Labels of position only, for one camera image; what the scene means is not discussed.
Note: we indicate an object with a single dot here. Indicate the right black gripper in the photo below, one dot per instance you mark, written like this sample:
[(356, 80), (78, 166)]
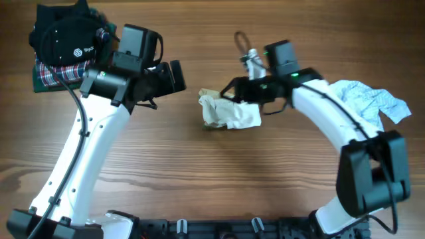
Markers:
[(242, 91)]

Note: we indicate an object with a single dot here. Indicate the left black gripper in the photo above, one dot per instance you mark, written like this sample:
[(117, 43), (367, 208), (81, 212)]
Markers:
[(167, 85)]

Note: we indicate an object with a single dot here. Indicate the beige and tan shirt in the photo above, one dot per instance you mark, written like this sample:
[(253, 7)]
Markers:
[(219, 112)]

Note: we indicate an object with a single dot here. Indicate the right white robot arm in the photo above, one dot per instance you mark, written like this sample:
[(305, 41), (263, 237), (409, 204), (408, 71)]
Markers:
[(373, 169)]

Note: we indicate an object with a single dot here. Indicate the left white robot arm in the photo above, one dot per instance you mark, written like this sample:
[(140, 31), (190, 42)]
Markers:
[(136, 76)]

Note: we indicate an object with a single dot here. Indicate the green folded shirt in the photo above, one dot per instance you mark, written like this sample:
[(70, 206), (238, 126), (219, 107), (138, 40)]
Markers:
[(40, 86)]

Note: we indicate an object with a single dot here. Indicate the black folded polo shirt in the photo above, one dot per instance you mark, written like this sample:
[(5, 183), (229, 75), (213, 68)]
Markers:
[(65, 35)]

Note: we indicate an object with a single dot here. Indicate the red plaid folded shirt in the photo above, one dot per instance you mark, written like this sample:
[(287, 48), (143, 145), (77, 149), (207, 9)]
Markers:
[(63, 73)]

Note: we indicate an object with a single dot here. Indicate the light blue patterned shirt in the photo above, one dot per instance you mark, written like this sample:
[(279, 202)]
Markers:
[(369, 102)]

